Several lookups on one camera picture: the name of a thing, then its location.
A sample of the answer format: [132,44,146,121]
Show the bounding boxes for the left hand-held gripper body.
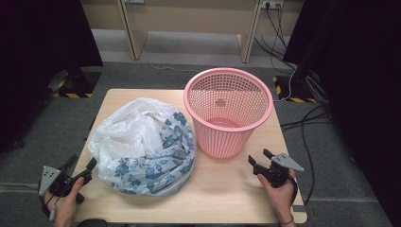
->
[38,166,80,199]

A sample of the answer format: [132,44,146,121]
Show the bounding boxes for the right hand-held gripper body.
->
[253,152,305,189]

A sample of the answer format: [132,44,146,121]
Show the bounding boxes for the white blue floral plastic bag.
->
[88,97,197,197]

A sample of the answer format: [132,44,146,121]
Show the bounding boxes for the pink plastic mesh basket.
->
[183,67,274,159]

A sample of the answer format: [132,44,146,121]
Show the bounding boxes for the person's right hand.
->
[256,169,297,221]

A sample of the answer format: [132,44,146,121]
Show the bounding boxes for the person's left hand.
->
[44,177,85,227]

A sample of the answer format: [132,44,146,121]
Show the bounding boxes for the dark wrist band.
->
[279,215,296,226]

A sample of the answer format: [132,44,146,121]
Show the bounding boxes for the person's dark clothing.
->
[77,218,109,227]

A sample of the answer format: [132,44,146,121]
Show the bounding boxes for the hazard striped stand base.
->
[46,69,102,99]
[272,75,319,104]

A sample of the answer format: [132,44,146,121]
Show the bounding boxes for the black curtain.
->
[283,0,401,227]
[0,0,104,154]

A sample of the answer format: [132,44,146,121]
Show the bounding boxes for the light wooden desk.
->
[78,0,306,64]

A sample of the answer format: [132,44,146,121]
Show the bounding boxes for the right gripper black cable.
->
[287,173,300,206]

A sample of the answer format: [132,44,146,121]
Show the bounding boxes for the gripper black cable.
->
[38,193,53,219]
[287,173,300,206]

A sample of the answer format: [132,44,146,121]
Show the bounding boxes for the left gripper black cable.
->
[38,193,53,219]

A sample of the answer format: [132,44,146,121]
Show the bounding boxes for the black floor cables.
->
[279,103,334,206]

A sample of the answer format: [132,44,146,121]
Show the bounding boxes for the black cables from outlet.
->
[253,3,299,71]

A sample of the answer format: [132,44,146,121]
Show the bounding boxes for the white floor cable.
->
[149,61,194,74]

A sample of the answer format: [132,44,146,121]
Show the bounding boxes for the wall power outlet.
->
[260,0,285,9]

